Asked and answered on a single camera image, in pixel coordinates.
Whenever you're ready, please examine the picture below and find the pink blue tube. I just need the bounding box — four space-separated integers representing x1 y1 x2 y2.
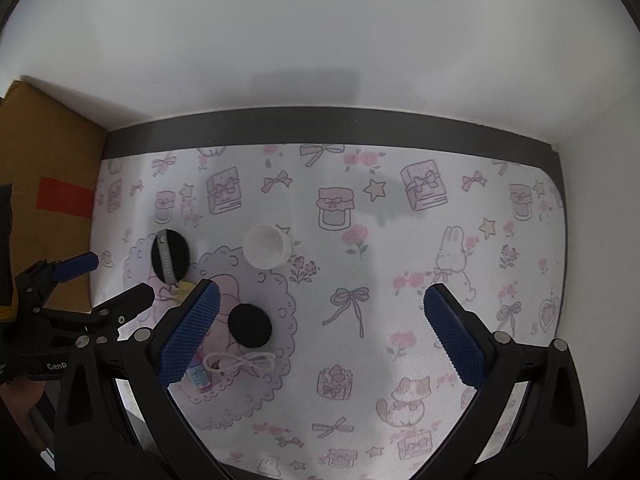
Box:
185 362 214 394

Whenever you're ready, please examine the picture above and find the white pink printed mat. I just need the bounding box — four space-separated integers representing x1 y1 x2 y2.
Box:
87 142 566 480

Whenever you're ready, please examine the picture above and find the black round compact case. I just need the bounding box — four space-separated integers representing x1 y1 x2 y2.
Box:
150 228 191 284

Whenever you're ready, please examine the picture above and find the brown cardboard box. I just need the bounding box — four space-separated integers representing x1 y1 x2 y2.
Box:
0 80 109 317

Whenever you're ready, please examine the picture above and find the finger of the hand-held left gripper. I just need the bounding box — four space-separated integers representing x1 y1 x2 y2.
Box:
89 282 156 342
14 252 100 312

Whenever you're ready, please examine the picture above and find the black round powder puff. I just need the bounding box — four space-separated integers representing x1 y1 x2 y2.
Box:
227 302 274 349

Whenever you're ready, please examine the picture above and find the white cable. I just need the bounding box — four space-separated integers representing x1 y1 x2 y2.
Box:
202 349 279 377

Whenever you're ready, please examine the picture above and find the small white cup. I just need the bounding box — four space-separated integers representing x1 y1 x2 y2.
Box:
242 223 294 270

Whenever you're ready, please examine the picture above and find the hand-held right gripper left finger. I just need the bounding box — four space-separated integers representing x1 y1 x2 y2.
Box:
52 279 222 480

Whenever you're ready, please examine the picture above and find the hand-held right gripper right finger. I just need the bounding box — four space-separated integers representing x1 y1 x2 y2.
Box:
422 282 589 480

